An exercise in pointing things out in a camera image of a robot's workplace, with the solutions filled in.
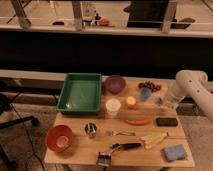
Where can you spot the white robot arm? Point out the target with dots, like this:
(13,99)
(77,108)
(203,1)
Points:
(190,83)

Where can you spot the purple bowl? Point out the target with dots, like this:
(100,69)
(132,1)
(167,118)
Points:
(115,84)

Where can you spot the red bowl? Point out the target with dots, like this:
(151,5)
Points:
(59,138)

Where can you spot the blue folded towel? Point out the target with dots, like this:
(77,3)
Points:
(173,153)

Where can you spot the white plastic cup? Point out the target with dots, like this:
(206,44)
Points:
(113,106)

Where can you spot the green plastic tray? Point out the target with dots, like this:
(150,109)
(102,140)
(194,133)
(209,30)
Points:
(80,94)

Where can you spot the orange cup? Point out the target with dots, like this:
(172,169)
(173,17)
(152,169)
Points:
(131,102)

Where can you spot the blue cup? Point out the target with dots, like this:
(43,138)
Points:
(145,93)

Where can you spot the red grapes bunch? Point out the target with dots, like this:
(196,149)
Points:
(151,85)

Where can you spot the orange carrot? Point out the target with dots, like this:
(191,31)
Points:
(137,122)

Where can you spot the small metal cup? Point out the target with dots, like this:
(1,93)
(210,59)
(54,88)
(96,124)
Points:
(90,130)

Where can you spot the metal fork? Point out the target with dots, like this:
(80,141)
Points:
(114,133)

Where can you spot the black rectangular block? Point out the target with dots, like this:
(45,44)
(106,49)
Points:
(170,122)

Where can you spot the yellow banana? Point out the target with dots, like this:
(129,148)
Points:
(152,140)

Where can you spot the black handled brush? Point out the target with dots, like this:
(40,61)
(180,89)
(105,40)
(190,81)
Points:
(104,158)

